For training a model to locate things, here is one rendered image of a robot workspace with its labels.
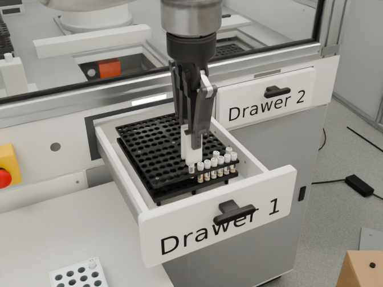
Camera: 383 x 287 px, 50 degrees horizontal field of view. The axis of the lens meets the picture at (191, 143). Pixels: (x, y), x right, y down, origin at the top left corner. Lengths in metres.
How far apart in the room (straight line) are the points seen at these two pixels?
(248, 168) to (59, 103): 0.40
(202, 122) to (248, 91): 0.39
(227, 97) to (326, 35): 0.32
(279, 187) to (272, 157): 0.49
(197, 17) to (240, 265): 1.05
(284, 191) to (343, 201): 1.42
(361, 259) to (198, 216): 0.26
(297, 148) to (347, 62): 1.75
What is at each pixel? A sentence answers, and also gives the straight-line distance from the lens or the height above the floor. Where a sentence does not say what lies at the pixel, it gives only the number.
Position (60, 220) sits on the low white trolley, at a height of 0.76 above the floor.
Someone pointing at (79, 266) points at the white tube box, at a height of 0.80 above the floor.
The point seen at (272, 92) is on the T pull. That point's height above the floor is 0.91.
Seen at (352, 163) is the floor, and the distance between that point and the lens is 2.45.
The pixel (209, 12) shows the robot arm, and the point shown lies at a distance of 0.59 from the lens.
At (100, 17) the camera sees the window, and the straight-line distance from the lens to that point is 0.85.
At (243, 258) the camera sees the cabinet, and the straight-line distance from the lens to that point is 1.47.
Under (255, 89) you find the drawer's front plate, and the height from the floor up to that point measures 0.91.
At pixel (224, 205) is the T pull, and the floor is 0.91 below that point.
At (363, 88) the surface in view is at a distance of 2.89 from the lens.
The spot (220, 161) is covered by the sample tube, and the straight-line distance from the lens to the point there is 0.78.
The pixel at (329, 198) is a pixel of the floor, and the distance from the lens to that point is 2.17.
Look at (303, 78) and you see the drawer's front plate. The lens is 1.12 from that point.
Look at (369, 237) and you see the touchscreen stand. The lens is 1.98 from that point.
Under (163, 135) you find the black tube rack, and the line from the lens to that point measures 0.87.
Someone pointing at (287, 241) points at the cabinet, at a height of 0.26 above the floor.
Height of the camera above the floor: 1.37
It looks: 34 degrees down
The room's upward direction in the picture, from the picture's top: straight up
